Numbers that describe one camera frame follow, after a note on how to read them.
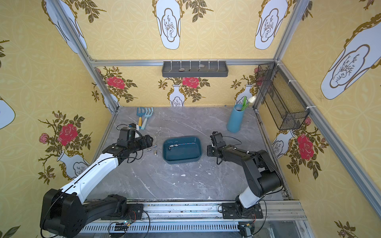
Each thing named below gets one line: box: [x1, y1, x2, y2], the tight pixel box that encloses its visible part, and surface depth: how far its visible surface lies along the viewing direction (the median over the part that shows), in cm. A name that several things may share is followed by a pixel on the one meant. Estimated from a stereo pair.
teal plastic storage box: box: [162, 135, 202, 165], surface depth 98 cm
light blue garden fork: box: [140, 107, 154, 131], surface depth 119 cm
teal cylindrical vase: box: [227, 103, 245, 133], surface depth 99 cm
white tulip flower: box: [248, 95, 256, 104], surface depth 85 cm
